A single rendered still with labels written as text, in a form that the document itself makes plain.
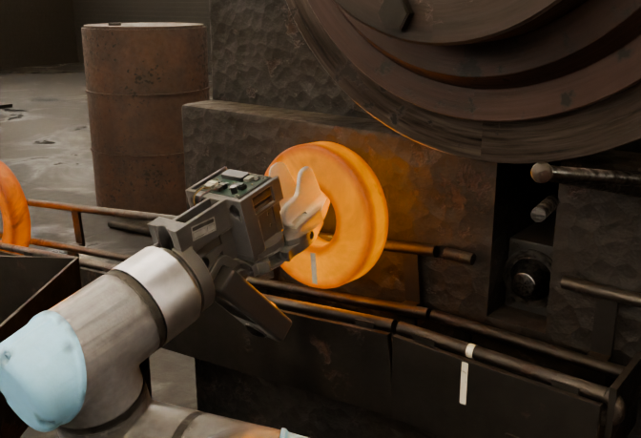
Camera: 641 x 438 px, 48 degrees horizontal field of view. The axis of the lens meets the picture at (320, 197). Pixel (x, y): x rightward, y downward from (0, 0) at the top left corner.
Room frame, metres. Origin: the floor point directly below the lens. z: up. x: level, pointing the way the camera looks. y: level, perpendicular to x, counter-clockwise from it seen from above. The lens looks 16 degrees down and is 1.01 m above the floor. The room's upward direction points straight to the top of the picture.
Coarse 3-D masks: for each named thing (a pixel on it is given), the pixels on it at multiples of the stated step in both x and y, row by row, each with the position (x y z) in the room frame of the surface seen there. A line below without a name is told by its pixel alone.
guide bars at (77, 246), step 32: (96, 256) 1.02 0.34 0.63; (128, 256) 0.97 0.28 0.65; (416, 256) 0.70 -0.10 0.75; (448, 256) 0.67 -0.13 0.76; (256, 288) 0.82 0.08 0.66; (288, 288) 0.78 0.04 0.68; (416, 288) 0.70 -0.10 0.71; (576, 288) 0.59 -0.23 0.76; (608, 288) 0.58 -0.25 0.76; (416, 320) 0.68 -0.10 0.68; (448, 320) 0.65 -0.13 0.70; (608, 320) 0.58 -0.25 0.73; (544, 352) 0.58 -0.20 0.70; (576, 352) 0.57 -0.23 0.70; (608, 352) 0.57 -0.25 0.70
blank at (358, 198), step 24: (312, 144) 0.72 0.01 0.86; (336, 144) 0.73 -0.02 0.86; (288, 168) 0.73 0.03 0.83; (312, 168) 0.71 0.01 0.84; (336, 168) 0.69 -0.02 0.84; (360, 168) 0.69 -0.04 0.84; (336, 192) 0.69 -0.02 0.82; (360, 192) 0.67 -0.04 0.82; (336, 216) 0.69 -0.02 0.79; (360, 216) 0.67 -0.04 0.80; (384, 216) 0.68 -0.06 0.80; (336, 240) 0.69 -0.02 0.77; (360, 240) 0.67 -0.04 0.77; (384, 240) 0.69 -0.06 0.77; (288, 264) 0.73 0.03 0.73; (312, 264) 0.71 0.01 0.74; (336, 264) 0.69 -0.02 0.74; (360, 264) 0.67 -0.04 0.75
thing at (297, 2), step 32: (288, 0) 0.69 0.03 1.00; (320, 32) 0.67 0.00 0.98; (352, 64) 0.64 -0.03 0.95; (352, 96) 0.64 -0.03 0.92; (384, 96) 0.62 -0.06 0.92; (640, 96) 0.49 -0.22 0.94; (416, 128) 0.60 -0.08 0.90; (448, 128) 0.58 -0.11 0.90; (480, 128) 0.56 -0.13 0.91; (512, 128) 0.55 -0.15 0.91; (544, 128) 0.53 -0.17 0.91; (576, 128) 0.52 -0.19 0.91; (608, 128) 0.50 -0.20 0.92; (640, 128) 0.49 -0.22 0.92; (480, 160) 0.56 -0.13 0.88; (512, 160) 0.55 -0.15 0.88; (544, 160) 0.53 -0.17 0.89
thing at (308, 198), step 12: (300, 180) 0.67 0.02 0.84; (312, 180) 0.68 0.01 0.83; (300, 192) 0.67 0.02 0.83; (312, 192) 0.68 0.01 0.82; (288, 204) 0.65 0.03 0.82; (300, 204) 0.67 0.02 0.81; (312, 204) 0.68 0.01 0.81; (324, 204) 0.69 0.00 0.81; (288, 216) 0.65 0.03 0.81; (300, 216) 0.67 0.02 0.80; (324, 216) 0.68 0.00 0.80
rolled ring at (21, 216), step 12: (0, 168) 1.14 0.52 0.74; (0, 180) 1.11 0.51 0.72; (12, 180) 1.13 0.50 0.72; (0, 192) 1.11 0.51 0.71; (12, 192) 1.11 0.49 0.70; (0, 204) 1.11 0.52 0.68; (12, 204) 1.10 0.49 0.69; (24, 204) 1.11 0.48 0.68; (12, 216) 1.09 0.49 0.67; (24, 216) 1.11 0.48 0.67; (12, 228) 1.09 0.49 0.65; (24, 228) 1.11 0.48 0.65; (0, 240) 1.18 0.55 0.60; (12, 240) 1.10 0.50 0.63; (24, 240) 1.11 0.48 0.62; (12, 252) 1.10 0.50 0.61
